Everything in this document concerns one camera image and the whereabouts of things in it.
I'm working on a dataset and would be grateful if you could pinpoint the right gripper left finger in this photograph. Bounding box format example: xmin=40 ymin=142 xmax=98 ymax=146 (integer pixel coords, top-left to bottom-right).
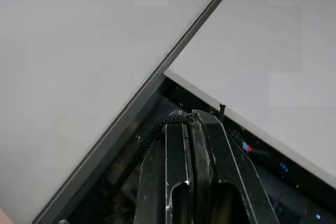
xmin=133 ymin=122 xmax=195 ymax=224

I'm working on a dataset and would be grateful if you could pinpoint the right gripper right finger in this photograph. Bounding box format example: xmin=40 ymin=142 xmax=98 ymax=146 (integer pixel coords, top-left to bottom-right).
xmin=190 ymin=109 xmax=280 ymax=224

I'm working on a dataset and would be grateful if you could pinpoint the orange drawstring pouch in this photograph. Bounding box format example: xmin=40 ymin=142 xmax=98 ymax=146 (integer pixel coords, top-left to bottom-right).
xmin=135 ymin=103 xmax=227 ymax=162

